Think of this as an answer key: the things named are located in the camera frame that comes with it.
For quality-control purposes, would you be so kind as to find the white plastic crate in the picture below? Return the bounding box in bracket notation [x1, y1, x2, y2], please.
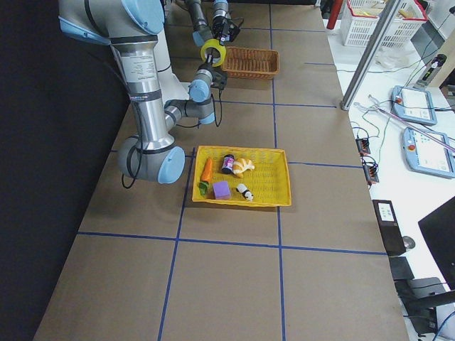
[341, 1, 384, 48]
[382, 1, 427, 48]

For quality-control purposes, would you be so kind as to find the toy croissant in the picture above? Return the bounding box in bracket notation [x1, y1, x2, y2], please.
[232, 158, 255, 178]

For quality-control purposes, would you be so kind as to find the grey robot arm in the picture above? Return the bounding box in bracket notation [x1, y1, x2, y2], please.
[58, 1, 230, 184]
[184, 0, 244, 47]

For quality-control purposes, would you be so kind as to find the small purple drink can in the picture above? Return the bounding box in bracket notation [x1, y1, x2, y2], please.
[221, 154, 235, 174]

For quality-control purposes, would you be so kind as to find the blue teach pendant near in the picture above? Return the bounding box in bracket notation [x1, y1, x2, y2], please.
[402, 128, 454, 179]

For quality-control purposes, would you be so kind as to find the black usb hub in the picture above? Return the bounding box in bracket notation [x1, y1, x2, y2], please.
[355, 138, 370, 156]
[362, 161, 379, 185]

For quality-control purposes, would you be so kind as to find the aluminium frame post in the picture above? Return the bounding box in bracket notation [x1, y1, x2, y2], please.
[341, 0, 414, 111]

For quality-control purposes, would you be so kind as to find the yellow woven tray basket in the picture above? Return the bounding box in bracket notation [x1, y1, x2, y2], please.
[192, 146, 291, 207]

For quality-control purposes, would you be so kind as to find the brown wicker basket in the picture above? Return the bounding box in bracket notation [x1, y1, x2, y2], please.
[221, 46, 279, 80]

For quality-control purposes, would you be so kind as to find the purple foam cube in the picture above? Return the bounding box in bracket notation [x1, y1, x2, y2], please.
[213, 180, 231, 200]

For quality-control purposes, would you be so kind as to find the black box device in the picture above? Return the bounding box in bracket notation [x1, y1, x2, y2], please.
[372, 200, 406, 256]

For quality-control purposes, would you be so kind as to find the blue teach pendant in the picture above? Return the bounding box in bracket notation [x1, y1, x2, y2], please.
[402, 128, 454, 179]
[391, 85, 437, 126]

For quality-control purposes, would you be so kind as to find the yellow tape roll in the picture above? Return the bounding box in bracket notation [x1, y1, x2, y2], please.
[200, 38, 227, 67]

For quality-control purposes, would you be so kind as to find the red cylinder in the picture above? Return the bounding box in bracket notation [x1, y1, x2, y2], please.
[326, 0, 344, 30]

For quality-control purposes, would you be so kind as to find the orange toy carrot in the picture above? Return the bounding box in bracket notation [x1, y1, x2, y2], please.
[198, 158, 213, 195]

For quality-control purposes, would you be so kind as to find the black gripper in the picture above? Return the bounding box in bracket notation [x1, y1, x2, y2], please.
[212, 16, 242, 45]
[203, 48, 219, 73]

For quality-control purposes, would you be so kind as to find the black monitor corner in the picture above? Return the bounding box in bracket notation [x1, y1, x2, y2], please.
[418, 197, 455, 290]

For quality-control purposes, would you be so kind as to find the black usb hub near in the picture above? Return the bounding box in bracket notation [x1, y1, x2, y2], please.
[362, 161, 379, 185]

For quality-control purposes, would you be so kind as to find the blue teach pendant far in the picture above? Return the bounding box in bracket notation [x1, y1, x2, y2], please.
[391, 85, 437, 126]

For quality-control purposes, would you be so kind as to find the black usb hub far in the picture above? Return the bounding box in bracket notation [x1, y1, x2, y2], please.
[355, 138, 370, 156]

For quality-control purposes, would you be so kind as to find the toy panda figure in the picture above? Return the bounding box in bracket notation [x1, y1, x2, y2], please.
[236, 183, 254, 201]

